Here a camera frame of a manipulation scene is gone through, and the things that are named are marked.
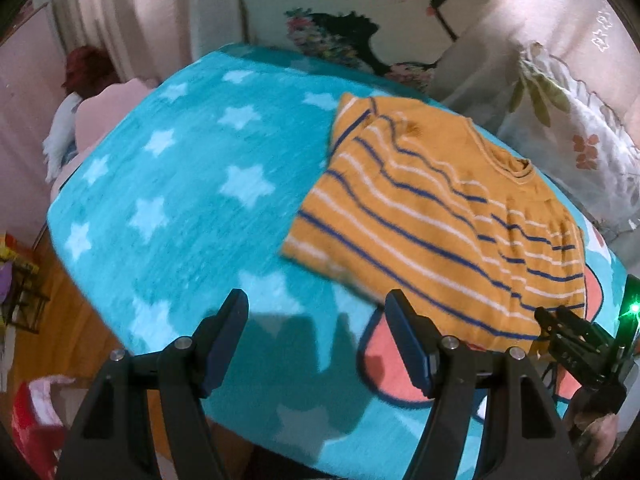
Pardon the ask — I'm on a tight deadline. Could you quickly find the dark red hat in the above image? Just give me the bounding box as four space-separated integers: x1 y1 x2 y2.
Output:
62 46 120 99

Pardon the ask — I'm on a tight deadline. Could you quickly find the red fabric item on floor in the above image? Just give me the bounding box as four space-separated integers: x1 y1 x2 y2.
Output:
11 375 75 479

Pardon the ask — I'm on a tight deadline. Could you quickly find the leaf print pillow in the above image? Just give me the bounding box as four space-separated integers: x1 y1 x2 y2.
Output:
496 42 639 237

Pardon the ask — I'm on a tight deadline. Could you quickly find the black bird print pillow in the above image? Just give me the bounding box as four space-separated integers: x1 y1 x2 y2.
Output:
243 0 490 92

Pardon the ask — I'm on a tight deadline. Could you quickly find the turquoise star cartoon blanket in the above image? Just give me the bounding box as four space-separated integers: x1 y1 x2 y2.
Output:
48 46 628 479

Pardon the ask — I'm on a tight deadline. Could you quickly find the yellow striped knit sweater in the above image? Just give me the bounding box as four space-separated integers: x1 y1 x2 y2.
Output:
281 93 587 350

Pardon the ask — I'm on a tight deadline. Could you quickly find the person's right hand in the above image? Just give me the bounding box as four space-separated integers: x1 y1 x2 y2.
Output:
563 387 620 464

